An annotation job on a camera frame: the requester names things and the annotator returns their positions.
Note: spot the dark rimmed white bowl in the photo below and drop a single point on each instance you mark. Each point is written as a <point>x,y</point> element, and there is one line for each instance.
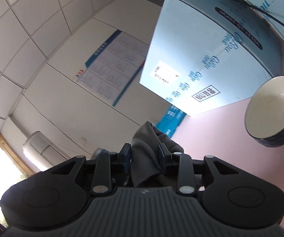
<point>270,108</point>

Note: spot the grey cloth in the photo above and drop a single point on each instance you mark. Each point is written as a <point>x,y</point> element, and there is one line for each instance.
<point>147,153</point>

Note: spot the white standing air conditioner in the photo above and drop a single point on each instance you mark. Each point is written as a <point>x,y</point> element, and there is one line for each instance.
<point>40,148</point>

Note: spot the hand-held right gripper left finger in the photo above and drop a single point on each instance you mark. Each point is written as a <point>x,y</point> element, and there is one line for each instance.
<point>126,158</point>

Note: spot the light blue box with label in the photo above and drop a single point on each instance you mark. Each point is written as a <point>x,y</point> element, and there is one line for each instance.
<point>194,42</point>

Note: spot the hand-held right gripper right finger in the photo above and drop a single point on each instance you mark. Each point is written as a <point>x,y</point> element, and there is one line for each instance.
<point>164,158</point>

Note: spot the blue paper packet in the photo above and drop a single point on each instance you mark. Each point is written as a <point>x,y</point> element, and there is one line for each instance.
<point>171,121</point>

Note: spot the wall poster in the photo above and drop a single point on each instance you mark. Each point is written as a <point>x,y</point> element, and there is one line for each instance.
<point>112,66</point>

